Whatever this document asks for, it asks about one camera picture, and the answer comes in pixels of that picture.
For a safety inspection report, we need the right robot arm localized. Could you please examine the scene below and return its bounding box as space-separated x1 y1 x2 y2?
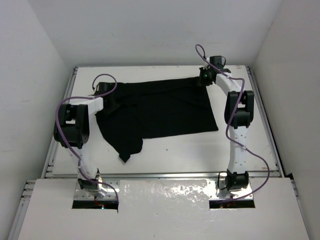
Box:
198 56 255 191

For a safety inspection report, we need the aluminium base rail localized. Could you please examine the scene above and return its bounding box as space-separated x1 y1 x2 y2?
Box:
72 172 258 210

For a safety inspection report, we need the left aluminium frame rail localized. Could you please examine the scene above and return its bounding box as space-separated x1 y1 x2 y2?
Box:
7 66 78 240

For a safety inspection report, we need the white front cover panel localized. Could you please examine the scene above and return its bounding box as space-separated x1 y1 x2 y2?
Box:
19 178 308 240

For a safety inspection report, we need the black t-shirt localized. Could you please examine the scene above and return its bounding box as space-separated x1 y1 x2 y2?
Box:
95 76 219 163

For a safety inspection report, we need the right aluminium frame rail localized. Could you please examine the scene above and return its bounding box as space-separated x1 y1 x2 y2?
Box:
246 66 299 201

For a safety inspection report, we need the aluminium frame rail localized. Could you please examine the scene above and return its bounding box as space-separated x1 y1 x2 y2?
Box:
7 66 78 240
246 66 299 201

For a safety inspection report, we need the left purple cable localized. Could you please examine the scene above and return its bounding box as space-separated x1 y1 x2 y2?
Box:
53 73 120 203

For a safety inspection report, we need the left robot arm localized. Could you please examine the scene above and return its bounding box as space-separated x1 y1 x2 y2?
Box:
53 82 118 199

